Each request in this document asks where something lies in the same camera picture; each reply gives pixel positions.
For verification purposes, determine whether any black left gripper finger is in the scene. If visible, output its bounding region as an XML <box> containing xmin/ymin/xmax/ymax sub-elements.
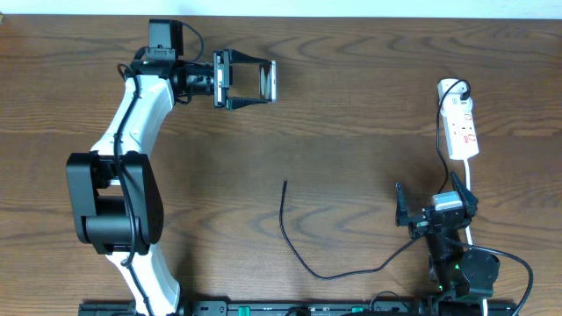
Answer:
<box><xmin>228</xmin><ymin>49</ymin><xmax>269</xmax><ymax>64</ymax></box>
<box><xmin>226</xmin><ymin>97</ymin><xmax>269</xmax><ymax>111</ymax></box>

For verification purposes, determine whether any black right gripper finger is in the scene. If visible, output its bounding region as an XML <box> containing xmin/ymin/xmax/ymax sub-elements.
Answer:
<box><xmin>450</xmin><ymin>171</ymin><xmax>479</xmax><ymax>218</ymax></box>
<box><xmin>395</xmin><ymin>183</ymin><xmax>411</xmax><ymax>226</ymax></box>

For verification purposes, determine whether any white power strip cord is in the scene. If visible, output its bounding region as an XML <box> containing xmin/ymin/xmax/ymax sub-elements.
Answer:
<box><xmin>463</xmin><ymin>158</ymin><xmax>489</xmax><ymax>316</ymax></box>

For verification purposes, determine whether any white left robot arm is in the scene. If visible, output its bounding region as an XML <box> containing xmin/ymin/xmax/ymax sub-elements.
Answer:
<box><xmin>66</xmin><ymin>47</ymin><xmax>277</xmax><ymax>315</ymax></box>

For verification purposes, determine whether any white power strip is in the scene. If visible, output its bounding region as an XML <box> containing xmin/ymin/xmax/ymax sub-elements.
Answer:
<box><xmin>436</xmin><ymin>78</ymin><xmax>480</xmax><ymax>161</ymax></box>

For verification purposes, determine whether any black smartphone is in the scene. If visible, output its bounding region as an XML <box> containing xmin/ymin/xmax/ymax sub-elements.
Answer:
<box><xmin>259</xmin><ymin>61</ymin><xmax>277</xmax><ymax>103</ymax></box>

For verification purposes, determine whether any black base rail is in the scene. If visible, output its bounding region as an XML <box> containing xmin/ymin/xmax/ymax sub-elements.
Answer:
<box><xmin>77</xmin><ymin>299</ymin><xmax>516</xmax><ymax>316</ymax></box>

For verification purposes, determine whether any white charger adapter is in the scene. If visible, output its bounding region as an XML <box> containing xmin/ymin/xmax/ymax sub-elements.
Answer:
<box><xmin>437</xmin><ymin>78</ymin><xmax>473</xmax><ymax>113</ymax></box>

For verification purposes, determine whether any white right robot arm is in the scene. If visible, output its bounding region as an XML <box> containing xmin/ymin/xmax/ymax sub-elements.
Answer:
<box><xmin>395</xmin><ymin>173</ymin><xmax>500</xmax><ymax>315</ymax></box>

